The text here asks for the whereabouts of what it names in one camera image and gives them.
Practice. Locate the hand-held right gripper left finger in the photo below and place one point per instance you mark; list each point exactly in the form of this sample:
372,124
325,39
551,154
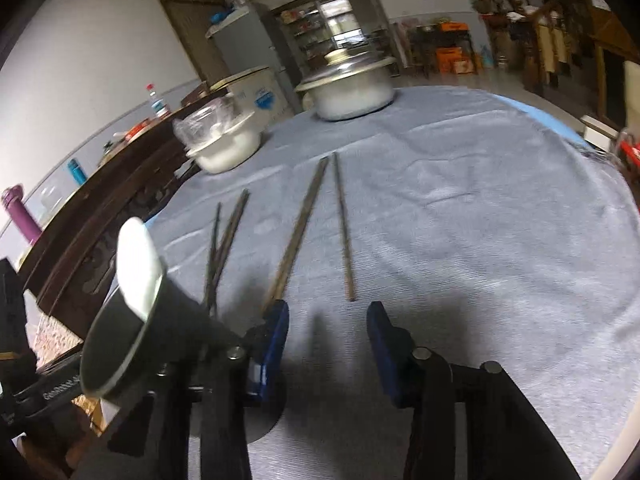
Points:
272,345

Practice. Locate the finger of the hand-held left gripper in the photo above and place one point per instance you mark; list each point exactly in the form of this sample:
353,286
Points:
50,392

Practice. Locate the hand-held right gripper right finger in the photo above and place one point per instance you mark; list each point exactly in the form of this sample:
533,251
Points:
385,355

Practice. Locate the dark cup with white interior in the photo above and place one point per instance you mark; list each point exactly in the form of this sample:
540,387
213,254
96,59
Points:
175,320

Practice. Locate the dark wooden chopstick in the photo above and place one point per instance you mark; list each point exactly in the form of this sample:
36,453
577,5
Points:
212,255
231,240
342,225
300,225

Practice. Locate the purple thermos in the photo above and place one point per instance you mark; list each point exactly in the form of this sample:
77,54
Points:
20,210

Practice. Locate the grey tablecloth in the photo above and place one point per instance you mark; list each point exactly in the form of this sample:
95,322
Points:
450,210

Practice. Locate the teal bottle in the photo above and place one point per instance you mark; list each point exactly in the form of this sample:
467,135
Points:
76,171

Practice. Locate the white bowl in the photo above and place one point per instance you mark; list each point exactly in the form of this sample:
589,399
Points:
230,147

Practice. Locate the clear plastic bag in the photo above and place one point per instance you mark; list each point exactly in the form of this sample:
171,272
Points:
205,122

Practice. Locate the white bucket with blue label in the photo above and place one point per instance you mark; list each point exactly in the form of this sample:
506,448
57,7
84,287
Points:
260,92

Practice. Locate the metal pot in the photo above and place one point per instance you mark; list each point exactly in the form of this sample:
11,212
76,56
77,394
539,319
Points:
350,97

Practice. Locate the plastic bottle with red cap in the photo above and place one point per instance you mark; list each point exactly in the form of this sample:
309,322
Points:
157,102

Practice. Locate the blue undercloth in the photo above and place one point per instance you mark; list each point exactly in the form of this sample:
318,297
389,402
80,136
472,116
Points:
545,120

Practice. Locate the aluminium pot with lid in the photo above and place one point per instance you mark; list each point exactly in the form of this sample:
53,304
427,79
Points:
345,67

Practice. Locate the orange crates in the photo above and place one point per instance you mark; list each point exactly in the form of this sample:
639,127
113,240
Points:
455,52

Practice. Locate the grey refrigerator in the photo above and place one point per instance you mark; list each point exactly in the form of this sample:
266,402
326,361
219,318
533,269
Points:
250,35

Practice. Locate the red packet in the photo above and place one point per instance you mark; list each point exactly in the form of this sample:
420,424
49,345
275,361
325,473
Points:
631,152

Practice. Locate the brown wooden door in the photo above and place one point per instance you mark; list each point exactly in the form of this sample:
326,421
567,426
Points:
195,35

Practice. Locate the glass display cabinet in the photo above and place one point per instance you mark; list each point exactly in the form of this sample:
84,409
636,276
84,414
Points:
335,20

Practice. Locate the wooden chair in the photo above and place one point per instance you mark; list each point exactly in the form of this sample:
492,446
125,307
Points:
547,45

